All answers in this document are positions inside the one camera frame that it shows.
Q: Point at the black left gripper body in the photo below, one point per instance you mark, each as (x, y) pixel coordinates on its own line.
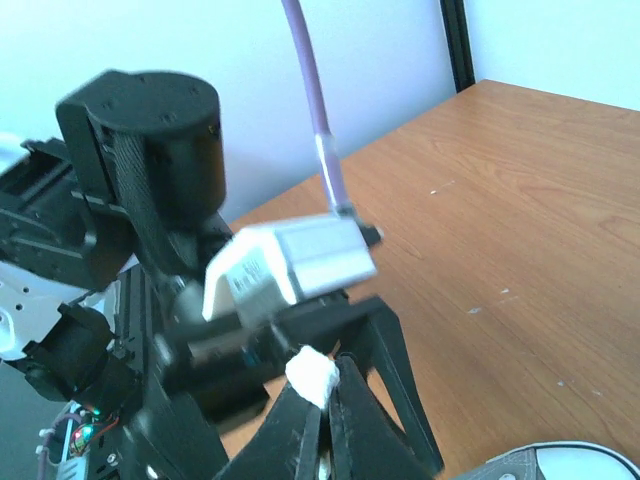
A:
(200, 380)

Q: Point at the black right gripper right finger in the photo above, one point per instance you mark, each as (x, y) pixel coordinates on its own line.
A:
(363, 444)

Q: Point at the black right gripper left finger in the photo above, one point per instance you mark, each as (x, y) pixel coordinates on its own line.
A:
(286, 445)

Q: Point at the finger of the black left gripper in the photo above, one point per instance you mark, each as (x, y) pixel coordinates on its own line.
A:
(370, 333)

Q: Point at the white shoelace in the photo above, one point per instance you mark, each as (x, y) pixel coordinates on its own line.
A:
(313, 376)

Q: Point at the grey canvas sneaker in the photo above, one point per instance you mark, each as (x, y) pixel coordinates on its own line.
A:
(557, 460)

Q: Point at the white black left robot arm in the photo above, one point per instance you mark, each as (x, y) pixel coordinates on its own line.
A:
(136, 179)

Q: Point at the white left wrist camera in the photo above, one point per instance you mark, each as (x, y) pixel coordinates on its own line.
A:
(269, 267)

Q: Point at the black left frame post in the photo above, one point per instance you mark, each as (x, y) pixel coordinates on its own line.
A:
(458, 42)

